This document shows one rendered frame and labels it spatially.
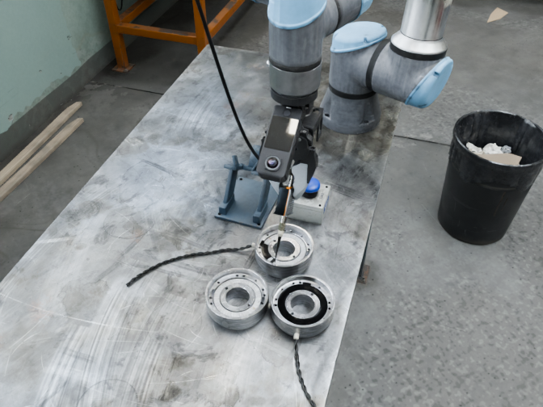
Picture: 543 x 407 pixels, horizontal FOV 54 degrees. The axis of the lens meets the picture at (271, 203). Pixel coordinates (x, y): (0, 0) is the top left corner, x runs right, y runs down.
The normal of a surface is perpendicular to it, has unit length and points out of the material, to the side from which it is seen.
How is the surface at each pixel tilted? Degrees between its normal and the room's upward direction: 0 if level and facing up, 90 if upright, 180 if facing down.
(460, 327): 0
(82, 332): 0
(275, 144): 32
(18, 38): 90
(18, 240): 0
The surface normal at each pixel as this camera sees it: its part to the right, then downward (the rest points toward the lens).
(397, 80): -0.62, 0.47
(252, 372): 0.00, -0.73
